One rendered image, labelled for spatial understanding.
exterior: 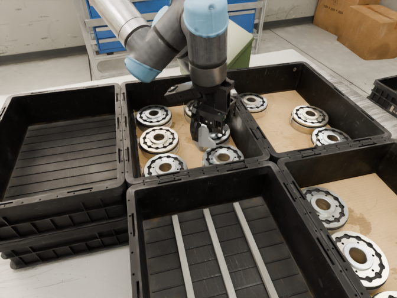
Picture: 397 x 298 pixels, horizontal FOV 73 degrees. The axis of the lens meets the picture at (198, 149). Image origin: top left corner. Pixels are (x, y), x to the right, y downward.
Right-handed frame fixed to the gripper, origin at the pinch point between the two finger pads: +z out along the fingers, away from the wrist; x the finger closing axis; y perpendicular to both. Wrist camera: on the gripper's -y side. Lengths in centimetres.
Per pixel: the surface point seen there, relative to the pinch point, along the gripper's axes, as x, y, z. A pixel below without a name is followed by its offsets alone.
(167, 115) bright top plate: 3.2, -14.5, -0.3
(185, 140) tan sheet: -1.2, -5.7, 2.0
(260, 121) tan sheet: 17.7, 9.0, 4.3
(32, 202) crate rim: -36.9, -13.0, -12.4
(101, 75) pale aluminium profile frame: 90, -168, 83
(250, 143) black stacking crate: -0.1, 12.8, -5.3
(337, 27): 344, -8, 118
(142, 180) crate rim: -22.9, 0.2, -10.7
